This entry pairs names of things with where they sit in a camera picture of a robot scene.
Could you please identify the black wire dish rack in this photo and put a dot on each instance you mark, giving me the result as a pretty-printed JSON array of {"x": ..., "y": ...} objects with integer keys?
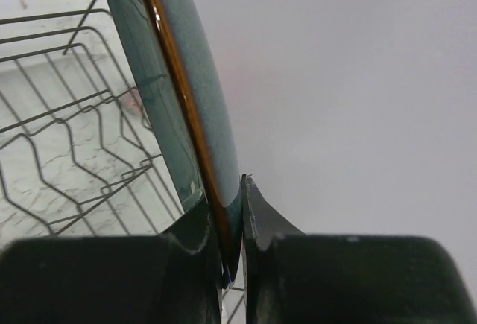
[{"x": 78, "y": 155}]

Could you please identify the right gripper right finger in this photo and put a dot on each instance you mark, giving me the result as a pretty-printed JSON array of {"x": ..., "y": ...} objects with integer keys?
[{"x": 292, "y": 277}]

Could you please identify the dark teal plate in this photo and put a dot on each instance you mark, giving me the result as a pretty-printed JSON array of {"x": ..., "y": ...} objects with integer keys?
[{"x": 175, "y": 74}]

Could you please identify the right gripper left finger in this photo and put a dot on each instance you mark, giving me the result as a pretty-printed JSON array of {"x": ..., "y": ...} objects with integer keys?
[{"x": 172, "y": 277}]

